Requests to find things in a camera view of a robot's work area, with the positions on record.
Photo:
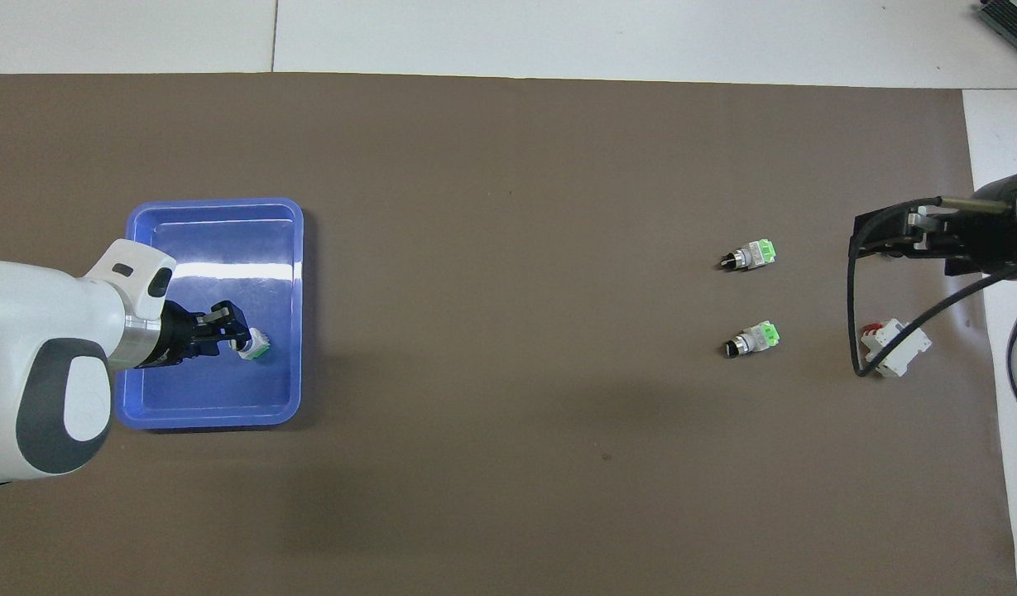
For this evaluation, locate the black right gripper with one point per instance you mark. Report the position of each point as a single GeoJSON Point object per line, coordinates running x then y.
{"type": "Point", "coordinates": [984, 240]}

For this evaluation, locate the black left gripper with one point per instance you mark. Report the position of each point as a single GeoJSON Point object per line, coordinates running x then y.
{"type": "Point", "coordinates": [177, 339]}

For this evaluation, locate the green white selector switch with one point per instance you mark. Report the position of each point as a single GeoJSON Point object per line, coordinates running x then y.
{"type": "Point", "coordinates": [756, 254]}
{"type": "Point", "coordinates": [756, 338]}
{"type": "Point", "coordinates": [256, 348]}

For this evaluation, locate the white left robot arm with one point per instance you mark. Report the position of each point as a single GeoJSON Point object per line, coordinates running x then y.
{"type": "Point", "coordinates": [28, 314]}

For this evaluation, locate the blue plastic tray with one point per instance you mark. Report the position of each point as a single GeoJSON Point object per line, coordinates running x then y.
{"type": "Point", "coordinates": [227, 240]}

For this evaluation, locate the white red circuit breaker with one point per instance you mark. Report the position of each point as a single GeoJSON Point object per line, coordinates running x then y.
{"type": "Point", "coordinates": [893, 334]}

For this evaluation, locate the brown table mat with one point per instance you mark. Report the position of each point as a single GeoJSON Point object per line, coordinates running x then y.
{"type": "Point", "coordinates": [508, 165]}

